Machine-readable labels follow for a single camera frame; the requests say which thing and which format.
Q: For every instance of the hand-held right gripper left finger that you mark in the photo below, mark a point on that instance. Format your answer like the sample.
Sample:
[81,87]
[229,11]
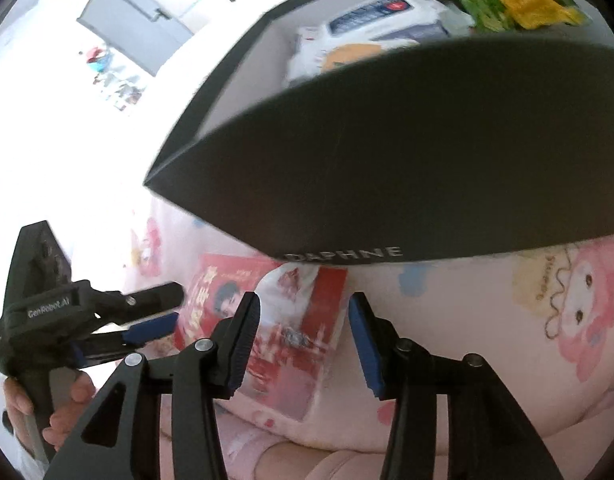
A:
[244,345]

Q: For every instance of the black cardboard box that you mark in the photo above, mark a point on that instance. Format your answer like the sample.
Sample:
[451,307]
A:
[412,150]

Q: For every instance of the white wet wipes pack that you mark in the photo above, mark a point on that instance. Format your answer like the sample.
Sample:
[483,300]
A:
[387,15]

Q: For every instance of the grey door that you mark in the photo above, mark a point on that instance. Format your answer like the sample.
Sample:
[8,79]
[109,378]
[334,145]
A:
[137,25]

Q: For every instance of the white shelf rack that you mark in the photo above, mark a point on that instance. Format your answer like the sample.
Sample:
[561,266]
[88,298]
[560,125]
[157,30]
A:
[119,90]

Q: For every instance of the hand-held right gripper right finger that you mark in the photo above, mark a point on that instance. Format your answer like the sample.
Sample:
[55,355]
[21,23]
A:
[364,355]

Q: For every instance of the person's left hand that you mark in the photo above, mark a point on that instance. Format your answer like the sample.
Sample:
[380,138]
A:
[72,410]

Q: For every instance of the pink printed blanket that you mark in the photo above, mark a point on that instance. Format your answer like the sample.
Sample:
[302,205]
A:
[487,310]

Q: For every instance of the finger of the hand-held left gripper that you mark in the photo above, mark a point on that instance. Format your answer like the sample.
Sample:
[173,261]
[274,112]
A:
[147,300]
[152,327]

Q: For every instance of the red printed packet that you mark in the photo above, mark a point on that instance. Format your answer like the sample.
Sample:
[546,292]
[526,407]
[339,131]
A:
[307,310]

